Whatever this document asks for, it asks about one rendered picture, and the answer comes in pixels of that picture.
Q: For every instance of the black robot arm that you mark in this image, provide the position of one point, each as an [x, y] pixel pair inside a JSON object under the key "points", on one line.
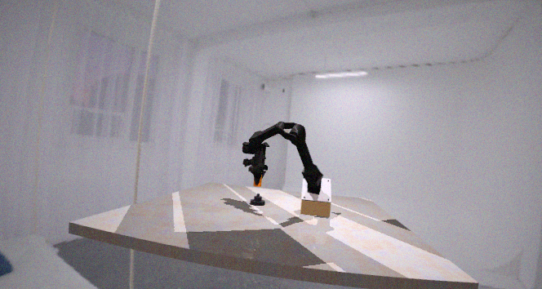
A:
{"points": [[297, 136]]}

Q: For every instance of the black shaft on round pedestal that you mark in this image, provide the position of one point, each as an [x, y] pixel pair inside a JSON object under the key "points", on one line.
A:
{"points": [[257, 201]]}

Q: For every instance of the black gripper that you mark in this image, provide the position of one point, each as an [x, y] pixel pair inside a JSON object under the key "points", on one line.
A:
{"points": [[258, 169]]}

